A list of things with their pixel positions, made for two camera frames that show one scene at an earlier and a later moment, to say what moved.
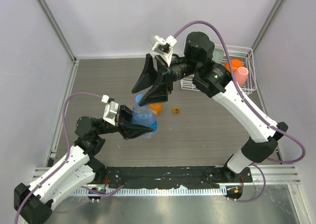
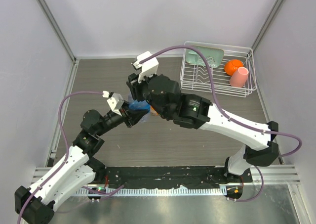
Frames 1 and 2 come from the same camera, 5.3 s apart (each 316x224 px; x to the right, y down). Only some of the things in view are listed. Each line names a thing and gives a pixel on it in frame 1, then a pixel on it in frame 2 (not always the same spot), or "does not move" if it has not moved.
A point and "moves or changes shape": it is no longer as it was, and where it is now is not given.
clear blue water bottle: (143, 116) moves or changes shape
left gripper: (125, 117) → (133, 116)
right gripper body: (170, 73) → (138, 90)
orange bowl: (235, 64) does not move
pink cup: (241, 75) does not move
